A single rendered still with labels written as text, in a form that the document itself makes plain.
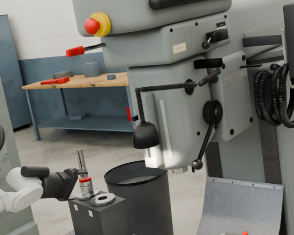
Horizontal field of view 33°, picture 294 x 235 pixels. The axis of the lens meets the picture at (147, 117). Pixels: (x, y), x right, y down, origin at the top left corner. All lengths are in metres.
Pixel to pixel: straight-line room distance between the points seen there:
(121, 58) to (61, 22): 6.68
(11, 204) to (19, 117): 7.32
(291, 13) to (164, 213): 2.37
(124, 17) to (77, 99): 6.94
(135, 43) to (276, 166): 0.73
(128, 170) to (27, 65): 5.34
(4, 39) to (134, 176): 5.38
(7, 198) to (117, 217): 0.42
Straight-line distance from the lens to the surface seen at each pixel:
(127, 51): 1.34
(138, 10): 1.20
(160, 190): 3.47
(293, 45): 1.45
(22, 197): 1.57
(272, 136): 1.74
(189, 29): 1.35
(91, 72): 7.27
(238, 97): 1.56
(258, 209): 1.83
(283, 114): 1.49
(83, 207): 1.81
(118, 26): 1.23
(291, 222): 1.86
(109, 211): 1.75
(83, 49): 1.33
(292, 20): 1.44
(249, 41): 1.60
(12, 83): 8.79
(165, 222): 3.60
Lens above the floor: 1.79
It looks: 13 degrees down
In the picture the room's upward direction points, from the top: 10 degrees counter-clockwise
